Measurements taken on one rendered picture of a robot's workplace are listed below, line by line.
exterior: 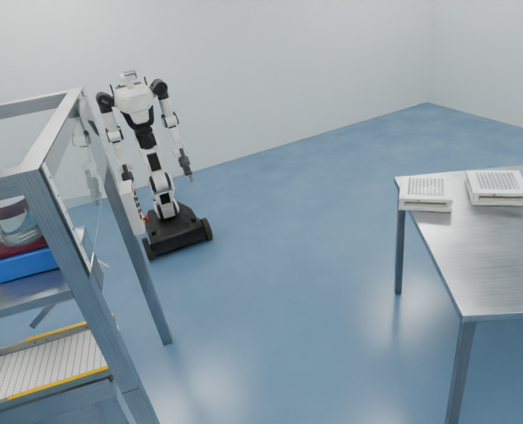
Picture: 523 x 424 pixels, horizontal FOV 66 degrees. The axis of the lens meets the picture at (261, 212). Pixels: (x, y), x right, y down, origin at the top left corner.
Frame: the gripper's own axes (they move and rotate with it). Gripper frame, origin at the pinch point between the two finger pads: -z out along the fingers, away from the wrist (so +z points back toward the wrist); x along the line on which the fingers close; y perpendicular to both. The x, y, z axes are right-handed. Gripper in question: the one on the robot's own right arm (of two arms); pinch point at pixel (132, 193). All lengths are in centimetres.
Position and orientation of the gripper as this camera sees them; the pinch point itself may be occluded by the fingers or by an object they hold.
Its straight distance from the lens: 351.2
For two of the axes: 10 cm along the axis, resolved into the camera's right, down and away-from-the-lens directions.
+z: -1.8, -9.1, -3.7
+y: 9.1, -3.0, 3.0
